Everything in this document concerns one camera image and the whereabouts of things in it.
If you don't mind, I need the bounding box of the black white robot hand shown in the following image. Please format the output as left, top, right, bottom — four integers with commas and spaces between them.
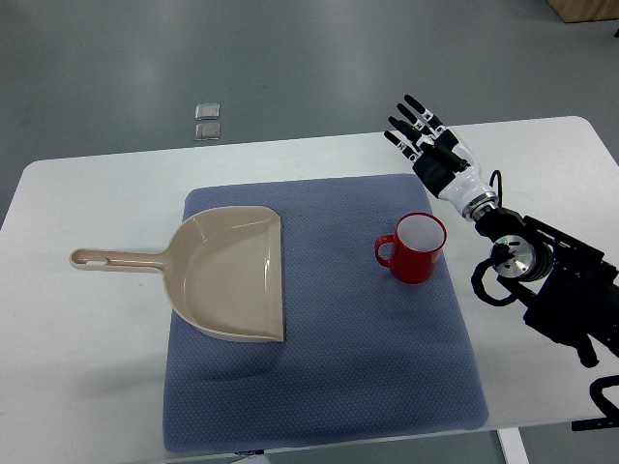
384, 95, 501, 221

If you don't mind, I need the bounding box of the blue fabric mat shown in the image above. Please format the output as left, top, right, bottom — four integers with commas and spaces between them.
162, 174, 488, 453

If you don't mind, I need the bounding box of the metal floor plate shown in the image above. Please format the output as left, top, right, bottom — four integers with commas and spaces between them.
194, 122, 221, 141
194, 103, 221, 121

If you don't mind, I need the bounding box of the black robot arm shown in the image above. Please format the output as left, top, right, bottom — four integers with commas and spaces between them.
471, 198, 618, 368

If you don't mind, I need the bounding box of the wooden box corner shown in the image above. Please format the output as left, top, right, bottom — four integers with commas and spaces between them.
548, 0, 618, 23

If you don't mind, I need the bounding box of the beige plastic dustpan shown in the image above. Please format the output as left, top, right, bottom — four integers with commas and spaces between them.
70, 206, 285, 342

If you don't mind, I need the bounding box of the upper metal floor plate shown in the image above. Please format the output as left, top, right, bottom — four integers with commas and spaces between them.
194, 103, 221, 121

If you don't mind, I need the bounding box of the lower metal floor plate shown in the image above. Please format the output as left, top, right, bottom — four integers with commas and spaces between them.
194, 122, 221, 141

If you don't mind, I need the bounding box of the white table leg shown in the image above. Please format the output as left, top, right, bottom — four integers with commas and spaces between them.
497, 427, 529, 464

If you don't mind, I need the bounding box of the red mug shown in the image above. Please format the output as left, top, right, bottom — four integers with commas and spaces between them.
374, 212, 447, 284

